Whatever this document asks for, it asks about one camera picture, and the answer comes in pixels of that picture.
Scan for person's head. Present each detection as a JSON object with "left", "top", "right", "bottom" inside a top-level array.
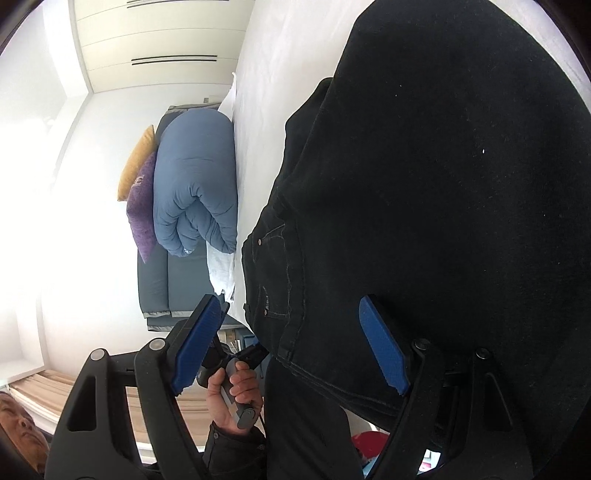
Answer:
[{"left": 0, "top": 391, "right": 52, "bottom": 476}]

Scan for yellow pillow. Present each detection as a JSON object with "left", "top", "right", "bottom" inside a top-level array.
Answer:
[{"left": 117, "top": 124, "right": 157, "bottom": 202}]

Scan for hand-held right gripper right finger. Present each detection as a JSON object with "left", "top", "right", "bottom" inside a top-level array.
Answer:
[{"left": 358, "top": 295, "right": 525, "bottom": 480}]

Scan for blue folded duvet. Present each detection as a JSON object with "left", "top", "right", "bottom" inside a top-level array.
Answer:
[{"left": 153, "top": 108, "right": 239, "bottom": 257}]

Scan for grey headboard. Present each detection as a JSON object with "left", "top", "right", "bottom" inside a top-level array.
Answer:
[{"left": 137, "top": 105, "right": 242, "bottom": 332}]

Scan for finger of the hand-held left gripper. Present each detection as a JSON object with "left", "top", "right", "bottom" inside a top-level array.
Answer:
[{"left": 239, "top": 344, "right": 269, "bottom": 371}]

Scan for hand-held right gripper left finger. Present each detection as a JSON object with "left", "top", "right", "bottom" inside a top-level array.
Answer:
[{"left": 46, "top": 294, "right": 230, "bottom": 480}]

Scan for purple pillow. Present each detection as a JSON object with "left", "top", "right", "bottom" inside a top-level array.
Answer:
[{"left": 126, "top": 151, "right": 160, "bottom": 265}]

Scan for black pants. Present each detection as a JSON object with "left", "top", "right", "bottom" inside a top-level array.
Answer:
[{"left": 240, "top": 0, "right": 591, "bottom": 480}]

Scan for red round object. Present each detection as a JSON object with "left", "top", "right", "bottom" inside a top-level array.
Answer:
[{"left": 351, "top": 431, "right": 394, "bottom": 468}]

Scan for white pillow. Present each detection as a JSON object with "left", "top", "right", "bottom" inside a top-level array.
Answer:
[{"left": 206, "top": 244, "right": 237, "bottom": 297}]

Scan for person's left forearm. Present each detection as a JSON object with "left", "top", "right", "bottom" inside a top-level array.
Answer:
[{"left": 202, "top": 420, "right": 269, "bottom": 480}]

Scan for white wardrobe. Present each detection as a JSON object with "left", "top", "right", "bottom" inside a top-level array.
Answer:
[{"left": 74, "top": 0, "right": 256, "bottom": 93}]

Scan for white bed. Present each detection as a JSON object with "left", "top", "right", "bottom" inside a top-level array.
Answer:
[{"left": 217, "top": 0, "right": 354, "bottom": 330}]

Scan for person's left hand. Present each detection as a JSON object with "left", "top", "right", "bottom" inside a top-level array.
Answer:
[{"left": 205, "top": 360, "right": 264, "bottom": 431}]

